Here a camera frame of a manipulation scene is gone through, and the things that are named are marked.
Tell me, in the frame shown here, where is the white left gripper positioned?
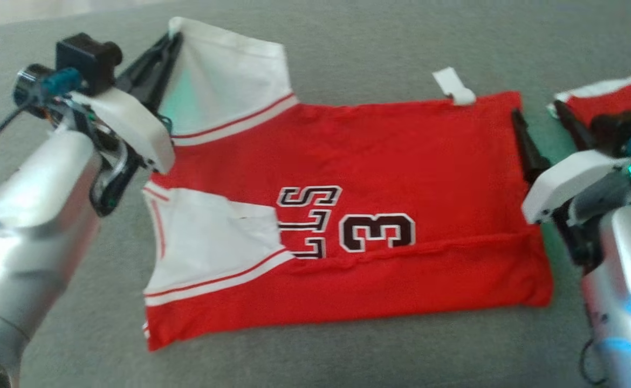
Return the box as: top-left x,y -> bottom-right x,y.
13,33 -> 185,216

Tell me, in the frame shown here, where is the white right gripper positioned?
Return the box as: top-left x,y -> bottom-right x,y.
511,100 -> 631,267

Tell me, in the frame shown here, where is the red shorts white trim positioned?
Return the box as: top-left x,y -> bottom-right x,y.
546,62 -> 631,146

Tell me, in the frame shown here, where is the red basketball jersey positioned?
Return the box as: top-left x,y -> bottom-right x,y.
142,16 -> 554,352

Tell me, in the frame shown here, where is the grey sofa seat cushion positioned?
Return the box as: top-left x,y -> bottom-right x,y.
0,0 -> 631,388

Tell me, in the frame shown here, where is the left blue-plug camera cable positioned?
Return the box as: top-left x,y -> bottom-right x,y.
0,67 -> 84,160

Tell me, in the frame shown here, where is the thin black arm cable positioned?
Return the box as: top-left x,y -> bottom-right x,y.
579,338 -> 608,386

